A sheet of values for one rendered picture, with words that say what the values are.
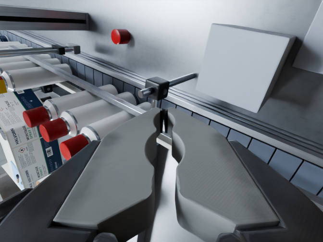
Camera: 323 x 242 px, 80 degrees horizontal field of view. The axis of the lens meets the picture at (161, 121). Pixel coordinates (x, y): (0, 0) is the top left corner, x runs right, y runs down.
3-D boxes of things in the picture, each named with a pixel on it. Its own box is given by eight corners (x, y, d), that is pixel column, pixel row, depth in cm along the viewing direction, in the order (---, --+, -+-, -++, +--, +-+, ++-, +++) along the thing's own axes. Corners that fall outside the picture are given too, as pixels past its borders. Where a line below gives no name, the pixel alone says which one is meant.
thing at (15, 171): (15, 177, 213) (14, 178, 213) (11, 160, 194) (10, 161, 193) (26, 193, 206) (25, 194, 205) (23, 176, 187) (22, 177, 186)
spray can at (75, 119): (122, 106, 50) (38, 139, 35) (123, 88, 47) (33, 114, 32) (137, 114, 48) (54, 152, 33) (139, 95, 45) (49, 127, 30)
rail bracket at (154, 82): (181, 98, 44) (130, 123, 32) (188, 66, 41) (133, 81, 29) (194, 103, 43) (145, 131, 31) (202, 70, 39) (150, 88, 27)
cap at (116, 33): (125, 46, 49) (115, 47, 47) (118, 35, 49) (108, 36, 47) (132, 37, 47) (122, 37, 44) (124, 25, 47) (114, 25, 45)
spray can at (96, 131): (140, 117, 47) (57, 157, 32) (142, 97, 45) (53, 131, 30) (156, 126, 45) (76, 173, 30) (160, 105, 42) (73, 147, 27)
